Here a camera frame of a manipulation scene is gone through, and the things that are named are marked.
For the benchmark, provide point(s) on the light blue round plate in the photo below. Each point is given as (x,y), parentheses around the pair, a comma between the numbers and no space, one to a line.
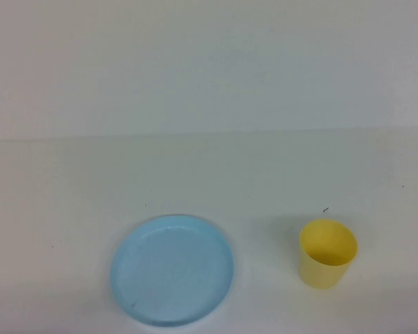
(167,275)

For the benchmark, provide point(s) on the yellow plastic cup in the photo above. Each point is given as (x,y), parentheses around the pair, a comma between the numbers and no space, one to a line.
(320,275)

